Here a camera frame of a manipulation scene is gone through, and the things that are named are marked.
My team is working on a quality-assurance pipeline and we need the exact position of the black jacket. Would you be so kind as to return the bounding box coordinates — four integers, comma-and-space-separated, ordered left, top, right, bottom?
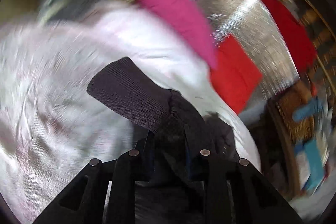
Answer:
87, 57, 239, 161

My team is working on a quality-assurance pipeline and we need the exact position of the wicker basket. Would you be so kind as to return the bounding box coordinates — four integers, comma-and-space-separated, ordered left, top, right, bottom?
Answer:
266, 80, 314, 200

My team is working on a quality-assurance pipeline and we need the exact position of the white bed blanket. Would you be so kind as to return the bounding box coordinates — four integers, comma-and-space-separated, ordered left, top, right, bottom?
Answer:
1, 3, 261, 223

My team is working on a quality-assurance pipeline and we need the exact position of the blue cloth in basket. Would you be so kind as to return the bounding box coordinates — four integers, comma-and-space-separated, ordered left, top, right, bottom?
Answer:
292, 97, 325, 193

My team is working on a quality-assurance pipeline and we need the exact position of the red pillow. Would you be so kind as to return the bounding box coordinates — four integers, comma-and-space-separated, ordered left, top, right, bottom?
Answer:
210, 35, 263, 114

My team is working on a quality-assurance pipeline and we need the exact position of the silver foil headboard panel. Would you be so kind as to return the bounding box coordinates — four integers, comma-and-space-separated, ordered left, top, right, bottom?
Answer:
195, 0, 299, 100

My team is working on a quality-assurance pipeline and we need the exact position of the pink pillow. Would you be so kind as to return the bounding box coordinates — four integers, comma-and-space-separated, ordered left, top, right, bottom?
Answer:
138, 0, 217, 68

